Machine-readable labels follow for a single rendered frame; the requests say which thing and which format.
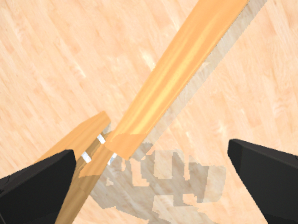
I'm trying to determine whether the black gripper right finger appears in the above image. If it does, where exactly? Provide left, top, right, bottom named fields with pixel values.
left=227, top=139, right=298, bottom=224

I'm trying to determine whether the wooden post with slot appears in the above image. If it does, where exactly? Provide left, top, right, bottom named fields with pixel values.
left=35, top=111, right=113, bottom=224

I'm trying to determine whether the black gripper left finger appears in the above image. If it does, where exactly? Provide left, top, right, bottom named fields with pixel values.
left=0, top=149, right=76, bottom=224

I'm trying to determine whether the wooden board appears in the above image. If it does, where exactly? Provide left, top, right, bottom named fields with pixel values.
left=104, top=0, right=249, bottom=165

